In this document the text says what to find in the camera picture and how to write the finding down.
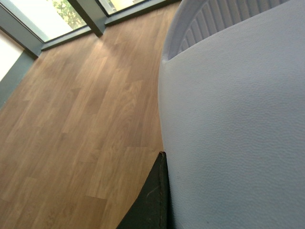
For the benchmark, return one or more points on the light blue slipper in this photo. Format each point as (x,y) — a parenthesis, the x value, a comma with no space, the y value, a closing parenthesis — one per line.
(231,97)

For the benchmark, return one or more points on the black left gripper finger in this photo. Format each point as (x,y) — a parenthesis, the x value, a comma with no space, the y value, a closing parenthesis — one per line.
(152,207)

